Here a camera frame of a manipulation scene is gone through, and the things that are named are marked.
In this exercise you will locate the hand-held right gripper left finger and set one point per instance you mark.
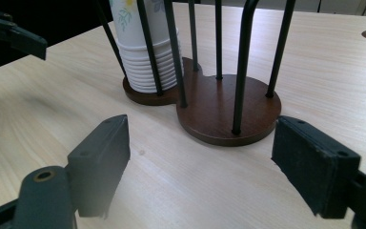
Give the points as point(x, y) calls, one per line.
point(98, 165)

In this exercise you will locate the stack of paper cups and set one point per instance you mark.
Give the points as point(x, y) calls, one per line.
point(135, 66)

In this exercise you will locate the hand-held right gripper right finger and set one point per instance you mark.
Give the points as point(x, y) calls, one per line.
point(317, 171)

